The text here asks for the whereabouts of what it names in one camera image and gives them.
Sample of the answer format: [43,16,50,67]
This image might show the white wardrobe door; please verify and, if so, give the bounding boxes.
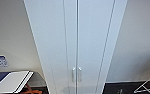
[23,0,78,94]
[76,0,129,94]

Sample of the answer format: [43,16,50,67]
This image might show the grey chair white legs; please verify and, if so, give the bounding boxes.
[133,61,150,94]

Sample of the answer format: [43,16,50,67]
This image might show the orange stand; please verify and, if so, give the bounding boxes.
[24,83,44,94]

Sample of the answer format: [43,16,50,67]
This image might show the blue white wall sign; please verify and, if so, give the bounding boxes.
[0,54,10,68]

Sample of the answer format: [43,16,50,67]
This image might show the white flat board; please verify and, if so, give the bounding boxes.
[0,70,35,94]

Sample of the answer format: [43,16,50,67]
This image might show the white wardrobe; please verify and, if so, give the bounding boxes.
[23,0,129,94]

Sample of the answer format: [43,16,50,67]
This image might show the white door handle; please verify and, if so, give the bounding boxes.
[77,67,83,83]
[71,67,77,83]

